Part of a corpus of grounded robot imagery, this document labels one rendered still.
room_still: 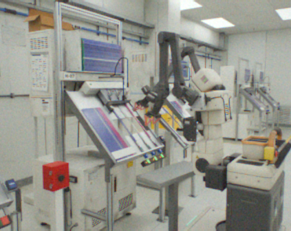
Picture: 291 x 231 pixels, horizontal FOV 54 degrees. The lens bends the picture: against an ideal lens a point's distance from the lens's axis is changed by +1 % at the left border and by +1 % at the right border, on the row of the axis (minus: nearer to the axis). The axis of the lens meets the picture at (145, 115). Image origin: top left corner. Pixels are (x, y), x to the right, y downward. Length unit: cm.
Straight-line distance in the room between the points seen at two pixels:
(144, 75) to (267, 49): 672
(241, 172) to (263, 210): 23
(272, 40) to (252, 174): 829
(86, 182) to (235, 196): 113
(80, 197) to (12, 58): 207
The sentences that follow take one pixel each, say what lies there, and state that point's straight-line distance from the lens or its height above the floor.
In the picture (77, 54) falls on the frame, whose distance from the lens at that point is 236.
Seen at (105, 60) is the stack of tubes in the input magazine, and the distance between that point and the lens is 258.
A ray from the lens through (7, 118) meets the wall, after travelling 374.
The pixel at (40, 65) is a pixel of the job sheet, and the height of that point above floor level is 143.
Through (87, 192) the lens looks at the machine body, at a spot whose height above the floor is 43.
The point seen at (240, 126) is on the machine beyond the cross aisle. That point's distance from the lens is 678.
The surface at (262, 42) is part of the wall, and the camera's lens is 988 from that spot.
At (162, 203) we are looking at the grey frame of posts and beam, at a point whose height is 17.
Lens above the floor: 127
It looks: 6 degrees down
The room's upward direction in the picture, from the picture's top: straight up
